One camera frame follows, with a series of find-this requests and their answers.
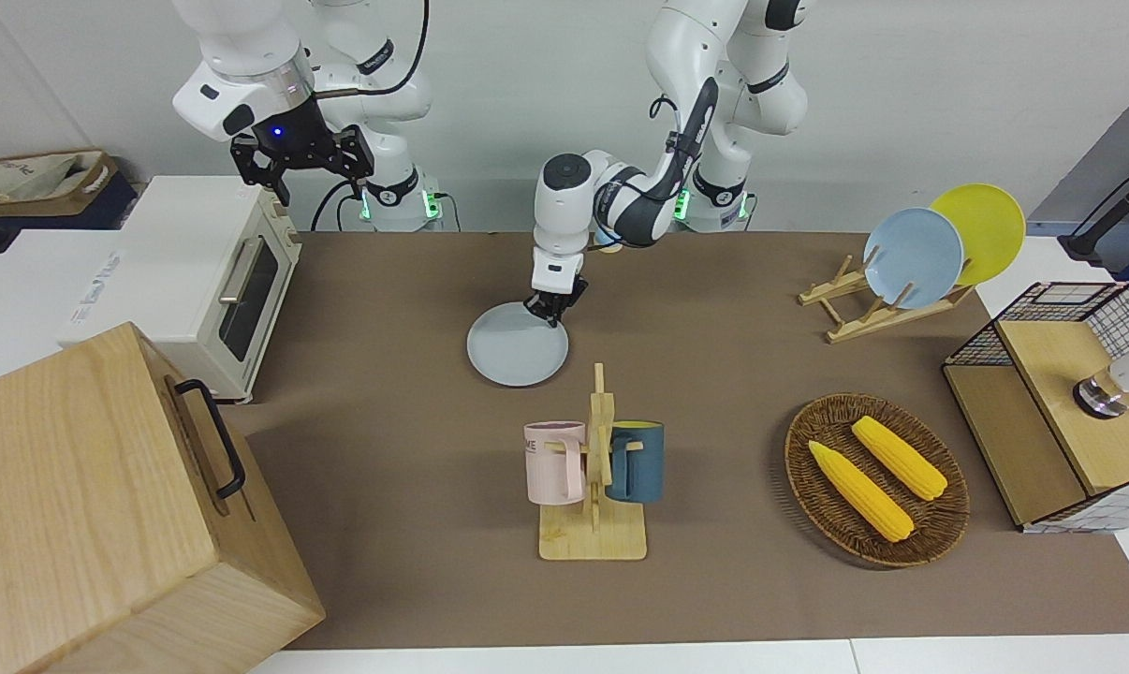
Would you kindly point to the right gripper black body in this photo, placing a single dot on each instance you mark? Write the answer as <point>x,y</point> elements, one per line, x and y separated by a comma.
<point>293,140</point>

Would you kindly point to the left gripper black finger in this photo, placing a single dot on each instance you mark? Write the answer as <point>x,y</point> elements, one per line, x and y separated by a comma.
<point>566,304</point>
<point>538,306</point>

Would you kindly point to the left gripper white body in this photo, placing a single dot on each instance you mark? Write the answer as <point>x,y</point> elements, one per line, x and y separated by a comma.
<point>558,270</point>

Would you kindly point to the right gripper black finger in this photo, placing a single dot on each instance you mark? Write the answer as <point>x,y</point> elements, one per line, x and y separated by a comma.
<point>362,167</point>
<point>279,190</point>

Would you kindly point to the gray metal plate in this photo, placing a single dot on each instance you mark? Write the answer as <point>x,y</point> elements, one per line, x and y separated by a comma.
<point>513,351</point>

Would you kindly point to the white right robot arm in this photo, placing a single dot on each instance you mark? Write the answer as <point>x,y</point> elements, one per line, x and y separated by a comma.
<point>265,56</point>

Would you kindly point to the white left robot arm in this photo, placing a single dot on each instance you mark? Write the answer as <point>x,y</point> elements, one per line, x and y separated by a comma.
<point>705,103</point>

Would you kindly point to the light blue plate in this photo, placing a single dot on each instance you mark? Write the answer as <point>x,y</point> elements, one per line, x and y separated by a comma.
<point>913,257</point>

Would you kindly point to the yellow plate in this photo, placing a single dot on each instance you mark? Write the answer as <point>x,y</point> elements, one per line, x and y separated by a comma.
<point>990,229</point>

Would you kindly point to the white toaster oven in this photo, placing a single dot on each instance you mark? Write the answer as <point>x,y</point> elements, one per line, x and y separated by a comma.
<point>181,271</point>

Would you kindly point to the pink mug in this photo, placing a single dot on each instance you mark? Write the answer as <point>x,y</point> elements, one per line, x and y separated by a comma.
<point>553,463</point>

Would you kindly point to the dark blue mug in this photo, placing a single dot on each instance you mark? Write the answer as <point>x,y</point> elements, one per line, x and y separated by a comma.
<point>641,463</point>

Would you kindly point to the wooden mug rack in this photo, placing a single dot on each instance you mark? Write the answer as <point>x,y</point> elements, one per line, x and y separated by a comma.
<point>594,534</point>

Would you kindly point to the wooden dish rack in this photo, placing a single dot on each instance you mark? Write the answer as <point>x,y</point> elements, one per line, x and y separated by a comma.
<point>855,318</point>

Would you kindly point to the yellow corn cob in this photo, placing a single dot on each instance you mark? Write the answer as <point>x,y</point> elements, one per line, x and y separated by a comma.
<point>900,457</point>
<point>859,491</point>

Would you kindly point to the round woven wicker basket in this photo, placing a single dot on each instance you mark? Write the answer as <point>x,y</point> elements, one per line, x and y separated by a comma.
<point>878,482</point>

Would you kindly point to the black pole with base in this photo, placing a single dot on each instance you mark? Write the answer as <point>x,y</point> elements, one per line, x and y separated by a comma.
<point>1103,220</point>

